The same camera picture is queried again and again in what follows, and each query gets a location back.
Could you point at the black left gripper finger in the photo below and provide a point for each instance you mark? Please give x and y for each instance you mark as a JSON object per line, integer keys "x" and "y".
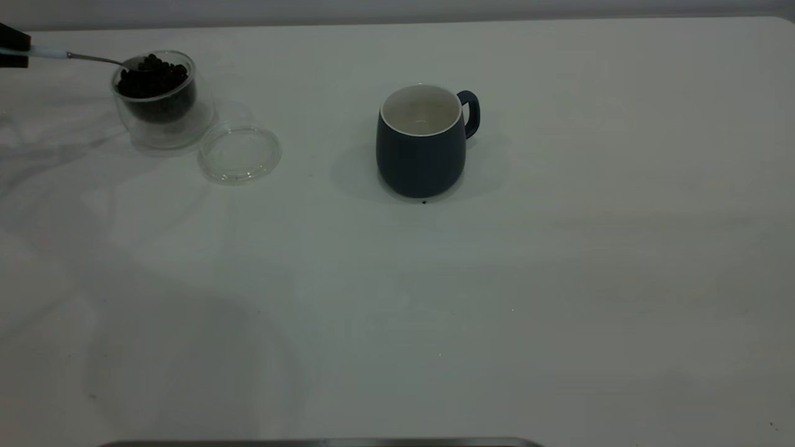
{"x": 13, "y": 61}
{"x": 15, "y": 38}

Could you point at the dark grey ceramic mug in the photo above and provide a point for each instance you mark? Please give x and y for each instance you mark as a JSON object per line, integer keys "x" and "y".
{"x": 422, "y": 161}

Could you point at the dark coffee beans pile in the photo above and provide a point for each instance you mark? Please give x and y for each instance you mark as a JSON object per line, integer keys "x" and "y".
{"x": 161, "y": 84}

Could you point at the clear round glass lid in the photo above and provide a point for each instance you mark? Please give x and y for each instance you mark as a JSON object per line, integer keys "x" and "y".
{"x": 239, "y": 156}

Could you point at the clear glass jar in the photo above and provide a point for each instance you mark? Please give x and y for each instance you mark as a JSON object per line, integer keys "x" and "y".
{"x": 180, "y": 133}

